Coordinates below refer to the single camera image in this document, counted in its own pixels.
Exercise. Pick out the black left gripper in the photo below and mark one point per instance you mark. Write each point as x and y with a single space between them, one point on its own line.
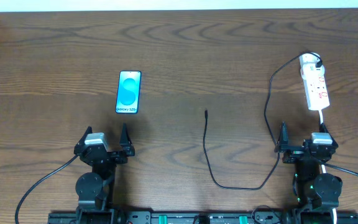
105 154

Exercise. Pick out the white power strip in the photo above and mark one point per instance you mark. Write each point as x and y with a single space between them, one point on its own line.
315 89

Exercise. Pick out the white USB charger adapter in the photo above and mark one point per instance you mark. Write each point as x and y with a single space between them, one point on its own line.
311 70

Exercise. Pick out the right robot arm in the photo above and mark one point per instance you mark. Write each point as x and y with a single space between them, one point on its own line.
317 191

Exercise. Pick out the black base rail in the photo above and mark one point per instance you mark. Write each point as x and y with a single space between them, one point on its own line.
167 218

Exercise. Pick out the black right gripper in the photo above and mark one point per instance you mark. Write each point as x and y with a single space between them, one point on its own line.
305 151

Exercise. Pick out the blue Galaxy smartphone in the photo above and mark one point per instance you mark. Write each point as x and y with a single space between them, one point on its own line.
128 92

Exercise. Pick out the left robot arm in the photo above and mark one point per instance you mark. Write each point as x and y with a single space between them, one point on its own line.
95 189

